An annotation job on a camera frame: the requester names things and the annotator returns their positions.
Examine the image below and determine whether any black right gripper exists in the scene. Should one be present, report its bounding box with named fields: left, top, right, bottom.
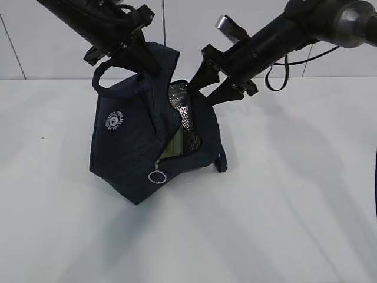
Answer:
left=188, top=37, right=258, bottom=106

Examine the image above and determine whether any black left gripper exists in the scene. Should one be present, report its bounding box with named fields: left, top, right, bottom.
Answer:
left=84, top=4, right=161, bottom=75

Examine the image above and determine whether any navy blue fabric lunch bag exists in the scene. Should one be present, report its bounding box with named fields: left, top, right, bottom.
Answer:
left=89, top=42, right=227, bottom=204

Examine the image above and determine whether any green lidded food container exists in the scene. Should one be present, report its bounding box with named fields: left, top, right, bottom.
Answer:
left=160, top=130, right=184, bottom=159

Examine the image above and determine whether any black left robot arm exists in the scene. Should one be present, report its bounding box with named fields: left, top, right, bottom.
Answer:
left=38, top=1, right=161, bottom=76

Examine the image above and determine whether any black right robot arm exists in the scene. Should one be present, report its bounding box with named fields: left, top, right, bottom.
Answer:
left=188, top=1, right=376, bottom=106

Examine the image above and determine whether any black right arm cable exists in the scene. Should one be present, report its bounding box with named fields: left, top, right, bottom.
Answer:
left=264, top=48, right=336, bottom=91

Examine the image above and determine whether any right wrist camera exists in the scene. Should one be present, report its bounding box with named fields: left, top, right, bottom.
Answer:
left=215, top=15, right=248, bottom=44

